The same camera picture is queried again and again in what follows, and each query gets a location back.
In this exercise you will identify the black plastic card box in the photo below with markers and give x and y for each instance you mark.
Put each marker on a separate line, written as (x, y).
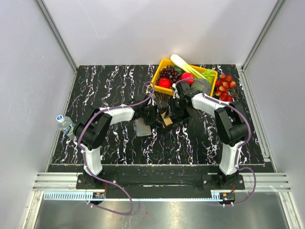
(176, 122)

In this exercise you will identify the dark purple grape bunch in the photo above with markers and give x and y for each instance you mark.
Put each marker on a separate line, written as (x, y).
(170, 73)

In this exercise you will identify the yellow plastic bin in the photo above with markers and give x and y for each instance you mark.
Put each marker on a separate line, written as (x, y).
(164, 63)

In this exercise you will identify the red apple right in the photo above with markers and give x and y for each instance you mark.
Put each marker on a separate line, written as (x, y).
(189, 78)

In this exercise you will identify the beige leather card holder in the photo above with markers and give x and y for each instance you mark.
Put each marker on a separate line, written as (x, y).
(141, 128)

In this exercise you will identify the aluminium frame rail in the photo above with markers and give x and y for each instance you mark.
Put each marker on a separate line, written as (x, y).
(56, 34)

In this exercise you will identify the red apple left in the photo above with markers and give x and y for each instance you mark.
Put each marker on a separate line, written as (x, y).
(165, 83)

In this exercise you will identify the red lychee bunch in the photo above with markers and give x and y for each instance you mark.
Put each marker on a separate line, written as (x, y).
(226, 89)

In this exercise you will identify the red apple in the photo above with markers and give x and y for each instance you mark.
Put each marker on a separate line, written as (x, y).
(165, 83)
(189, 78)

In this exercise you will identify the green lettuce leaf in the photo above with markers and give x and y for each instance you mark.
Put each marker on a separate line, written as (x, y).
(209, 75)

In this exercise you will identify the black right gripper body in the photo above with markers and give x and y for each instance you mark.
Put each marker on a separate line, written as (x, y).
(177, 107)

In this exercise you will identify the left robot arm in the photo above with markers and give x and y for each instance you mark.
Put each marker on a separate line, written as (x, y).
(92, 127)

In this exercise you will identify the white green leek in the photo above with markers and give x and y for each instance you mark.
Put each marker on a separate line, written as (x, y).
(179, 62)

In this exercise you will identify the green melon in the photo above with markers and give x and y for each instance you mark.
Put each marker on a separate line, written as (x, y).
(202, 85)

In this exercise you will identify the clear plastic water bottle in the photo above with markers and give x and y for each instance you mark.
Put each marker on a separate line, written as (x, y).
(66, 125)

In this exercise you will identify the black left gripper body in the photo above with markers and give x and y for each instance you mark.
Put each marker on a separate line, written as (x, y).
(150, 114)

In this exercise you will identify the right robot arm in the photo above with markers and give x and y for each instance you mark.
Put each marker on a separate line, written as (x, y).
(232, 126)

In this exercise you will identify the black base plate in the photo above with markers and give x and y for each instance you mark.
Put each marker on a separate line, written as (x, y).
(160, 181)

